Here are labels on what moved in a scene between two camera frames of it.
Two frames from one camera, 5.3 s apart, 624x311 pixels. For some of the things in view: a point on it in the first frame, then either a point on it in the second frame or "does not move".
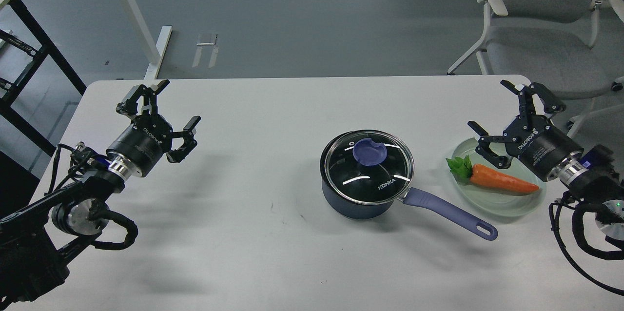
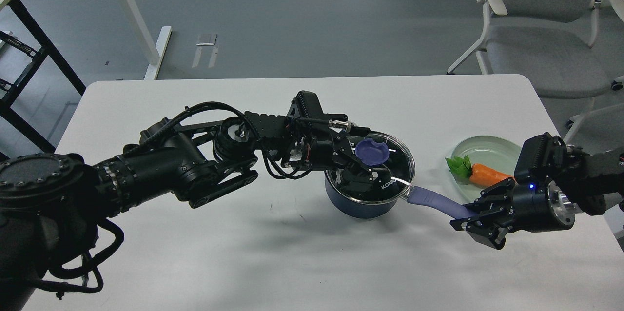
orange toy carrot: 461,167 does not move
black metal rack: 46,47 does not move
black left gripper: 147,139 → 339,153
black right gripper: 532,139 → 534,207
